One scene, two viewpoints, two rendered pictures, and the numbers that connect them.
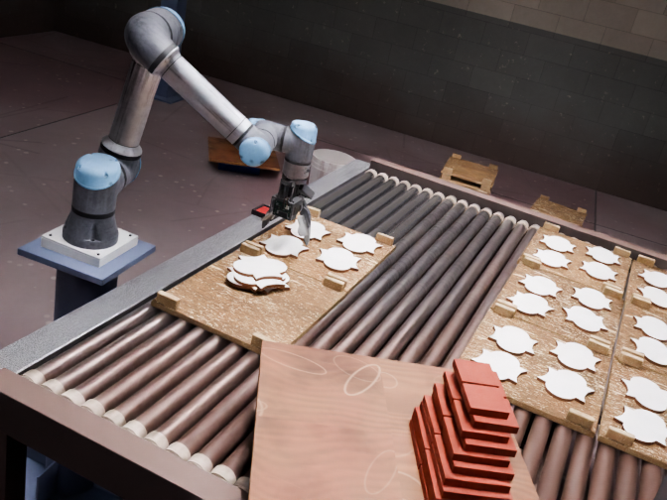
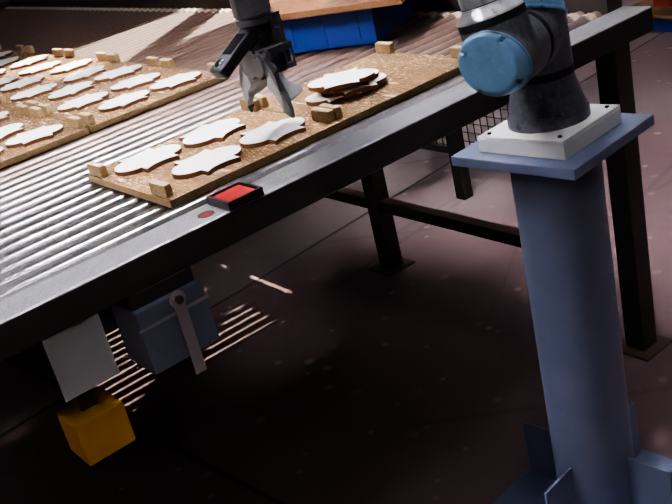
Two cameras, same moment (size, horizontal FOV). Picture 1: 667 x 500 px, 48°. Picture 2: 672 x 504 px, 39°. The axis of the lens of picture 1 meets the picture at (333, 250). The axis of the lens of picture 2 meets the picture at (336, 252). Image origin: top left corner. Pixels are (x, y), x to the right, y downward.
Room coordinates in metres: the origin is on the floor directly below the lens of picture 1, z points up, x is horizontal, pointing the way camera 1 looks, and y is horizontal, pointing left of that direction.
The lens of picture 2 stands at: (3.47, 1.34, 1.49)
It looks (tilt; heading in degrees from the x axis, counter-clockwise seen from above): 24 degrees down; 217
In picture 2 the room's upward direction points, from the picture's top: 14 degrees counter-clockwise
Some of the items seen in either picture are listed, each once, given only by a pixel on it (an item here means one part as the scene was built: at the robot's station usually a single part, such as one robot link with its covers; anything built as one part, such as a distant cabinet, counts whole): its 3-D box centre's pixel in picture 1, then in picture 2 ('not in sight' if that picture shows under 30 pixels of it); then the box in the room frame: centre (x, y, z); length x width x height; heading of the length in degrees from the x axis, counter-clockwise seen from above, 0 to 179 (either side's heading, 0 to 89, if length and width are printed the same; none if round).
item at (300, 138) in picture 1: (300, 142); not in sight; (1.99, 0.16, 1.27); 0.09 x 0.08 x 0.11; 89
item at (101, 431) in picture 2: not in sight; (81, 387); (2.64, 0.13, 0.74); 0.09 x 0.08 x 0.24; 161
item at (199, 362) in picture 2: not in sight; (167, 323); (2.47, 0.18, 0.77); 0.14 x 0.11 x 0.18; 161
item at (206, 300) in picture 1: (254, 298); (361, 85); (1.69, 0.17, 0.93); 0.41 x 0.35 x 0.02; 161
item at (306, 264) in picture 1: (321, 249); (212, 152); (2.08, 0.04, 0.93); 0.41 x 0.35 x 0.02; 161
